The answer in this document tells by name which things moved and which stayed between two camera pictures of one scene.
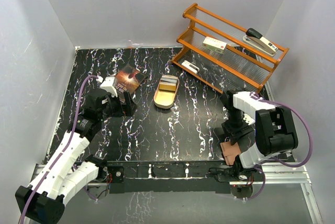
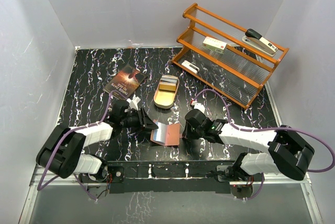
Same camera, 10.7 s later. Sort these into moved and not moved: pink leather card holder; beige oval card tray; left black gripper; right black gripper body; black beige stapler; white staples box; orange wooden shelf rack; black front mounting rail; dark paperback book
Moved: right black gripper body; left black gripper; pink leather card holder
Not moved: black front mounting rail; white staples box; orange wooden shelf rack; dark paperback book; black beige stapler; beige oval card tray
